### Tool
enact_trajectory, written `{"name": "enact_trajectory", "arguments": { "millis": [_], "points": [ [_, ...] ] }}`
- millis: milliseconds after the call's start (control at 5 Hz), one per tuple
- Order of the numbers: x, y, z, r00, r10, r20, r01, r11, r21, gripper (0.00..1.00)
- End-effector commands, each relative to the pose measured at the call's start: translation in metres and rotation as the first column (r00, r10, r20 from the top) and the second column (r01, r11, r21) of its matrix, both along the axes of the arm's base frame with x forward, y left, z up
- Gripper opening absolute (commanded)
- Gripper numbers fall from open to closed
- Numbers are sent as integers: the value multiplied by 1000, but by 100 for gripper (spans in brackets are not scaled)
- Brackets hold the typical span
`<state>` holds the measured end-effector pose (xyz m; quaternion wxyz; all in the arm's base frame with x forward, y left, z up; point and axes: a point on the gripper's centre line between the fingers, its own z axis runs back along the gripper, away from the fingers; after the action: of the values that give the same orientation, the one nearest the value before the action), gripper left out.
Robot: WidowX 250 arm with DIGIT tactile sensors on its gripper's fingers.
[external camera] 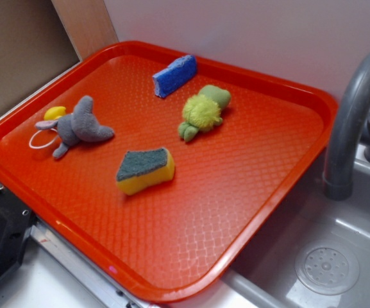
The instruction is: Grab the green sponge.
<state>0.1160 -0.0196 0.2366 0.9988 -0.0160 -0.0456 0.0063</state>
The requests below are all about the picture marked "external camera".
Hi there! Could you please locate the yellow sponge green scrub top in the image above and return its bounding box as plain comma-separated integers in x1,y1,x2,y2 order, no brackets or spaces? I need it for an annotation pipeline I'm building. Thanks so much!
116,148,176,196

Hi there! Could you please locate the blue sponge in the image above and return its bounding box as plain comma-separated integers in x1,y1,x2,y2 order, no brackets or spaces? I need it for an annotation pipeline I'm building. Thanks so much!
152,55,198,98

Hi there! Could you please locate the red plastic tray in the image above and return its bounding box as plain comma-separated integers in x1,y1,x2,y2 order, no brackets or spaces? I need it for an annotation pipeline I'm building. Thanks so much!
0,42,337,303

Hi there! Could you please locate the green plush turtle toy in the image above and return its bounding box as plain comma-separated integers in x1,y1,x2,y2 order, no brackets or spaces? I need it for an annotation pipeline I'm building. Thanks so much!
178,85,231,142

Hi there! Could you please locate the grey plush elephant toy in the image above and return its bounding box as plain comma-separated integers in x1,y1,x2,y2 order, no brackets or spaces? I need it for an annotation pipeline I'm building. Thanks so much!
35,96,115,159

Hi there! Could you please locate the grey toy sink basin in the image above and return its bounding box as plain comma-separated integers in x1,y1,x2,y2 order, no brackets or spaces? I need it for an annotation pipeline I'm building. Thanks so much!
223,146,370,307

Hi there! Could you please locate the grey plastic faucet spout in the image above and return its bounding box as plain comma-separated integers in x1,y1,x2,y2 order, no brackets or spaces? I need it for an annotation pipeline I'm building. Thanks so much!
323,53,370,200

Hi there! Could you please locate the brown cardboard panel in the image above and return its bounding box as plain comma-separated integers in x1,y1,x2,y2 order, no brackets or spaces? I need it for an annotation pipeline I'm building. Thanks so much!
0,1,79,116

